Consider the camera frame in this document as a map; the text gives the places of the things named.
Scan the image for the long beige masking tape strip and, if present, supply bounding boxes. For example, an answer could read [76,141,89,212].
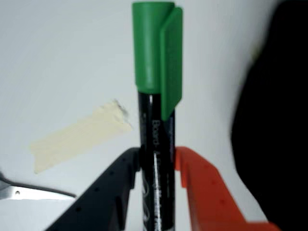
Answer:
[30,99,133,174]

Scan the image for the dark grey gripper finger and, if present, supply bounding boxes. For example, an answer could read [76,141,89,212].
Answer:
[44,147,141,231]

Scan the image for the scissors with blue handles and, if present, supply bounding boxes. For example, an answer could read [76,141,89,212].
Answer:
[0,170,77,201]

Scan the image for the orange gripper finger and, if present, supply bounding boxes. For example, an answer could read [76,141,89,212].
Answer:
[173,146,281,231]

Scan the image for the green marker with black barrel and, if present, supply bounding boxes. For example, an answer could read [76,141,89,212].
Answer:
[131,1,184,231]

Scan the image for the black fabric bag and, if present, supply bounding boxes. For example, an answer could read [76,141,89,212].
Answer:
[228,0,308,231]

